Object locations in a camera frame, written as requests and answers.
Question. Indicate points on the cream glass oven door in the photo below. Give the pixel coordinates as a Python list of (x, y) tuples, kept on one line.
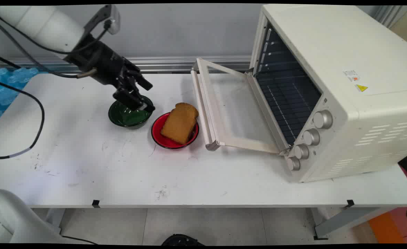
[(203, 103)]

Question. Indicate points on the large silver oven knob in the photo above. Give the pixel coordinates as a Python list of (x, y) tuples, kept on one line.
[(323, 119)]

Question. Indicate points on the black round object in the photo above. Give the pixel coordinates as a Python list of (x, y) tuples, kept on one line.
[(181, 240)]

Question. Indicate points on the brown toast slice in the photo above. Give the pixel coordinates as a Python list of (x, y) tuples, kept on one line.
[(180, 123)]

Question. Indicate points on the cream toaster oven body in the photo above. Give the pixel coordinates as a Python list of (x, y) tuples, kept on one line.
[(345, 52)]

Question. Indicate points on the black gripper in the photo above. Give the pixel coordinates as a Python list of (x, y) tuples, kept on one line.
[(99, 64)]

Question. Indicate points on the white robot base link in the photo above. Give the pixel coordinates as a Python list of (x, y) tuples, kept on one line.
[(13, 218)]

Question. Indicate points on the black tape mark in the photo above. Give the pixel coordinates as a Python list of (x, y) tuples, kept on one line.
[(96, 203), (350, 203)]

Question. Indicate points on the red bowl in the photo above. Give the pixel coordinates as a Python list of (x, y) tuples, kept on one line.
[(158, 135)]

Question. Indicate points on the grey metal table leg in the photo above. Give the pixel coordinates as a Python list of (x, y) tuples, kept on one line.
[(345, 219)]

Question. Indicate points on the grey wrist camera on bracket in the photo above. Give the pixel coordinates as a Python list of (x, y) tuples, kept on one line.
[(110, 17)]

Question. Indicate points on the small silver oven knob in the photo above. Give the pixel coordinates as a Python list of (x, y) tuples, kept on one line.
[(293, 163)]

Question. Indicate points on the dark green bowl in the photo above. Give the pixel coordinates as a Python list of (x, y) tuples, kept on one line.
[(124, 117)]

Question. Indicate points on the white label sticker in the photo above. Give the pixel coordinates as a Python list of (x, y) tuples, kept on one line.
[(351, 75)]

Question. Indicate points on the yellow warning sticker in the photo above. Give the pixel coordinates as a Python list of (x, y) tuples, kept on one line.
[(361, 88)]

